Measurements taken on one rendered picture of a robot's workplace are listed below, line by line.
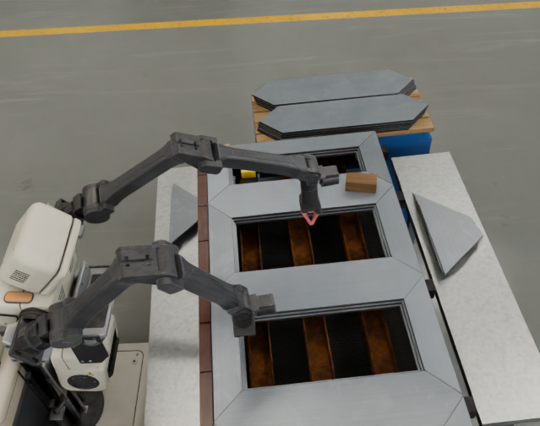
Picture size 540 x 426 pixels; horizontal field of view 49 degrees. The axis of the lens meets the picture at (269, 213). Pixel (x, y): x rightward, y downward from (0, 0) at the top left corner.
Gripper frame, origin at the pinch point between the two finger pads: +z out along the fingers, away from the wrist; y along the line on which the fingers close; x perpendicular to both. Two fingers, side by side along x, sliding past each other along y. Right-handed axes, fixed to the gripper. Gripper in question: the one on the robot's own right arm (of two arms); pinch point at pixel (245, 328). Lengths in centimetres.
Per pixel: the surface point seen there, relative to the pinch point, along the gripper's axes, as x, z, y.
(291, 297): -16.0, 8.9, 12.4
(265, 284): -7.7, 10.4, 18.5
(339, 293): -32.4, 8.7, 11.9
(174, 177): 29, 44, 88
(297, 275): -18.9, 10.9, 20.7
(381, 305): -46.0, 9.1, 6.5
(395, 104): -74, 31, 108
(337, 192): -39, 20, 58
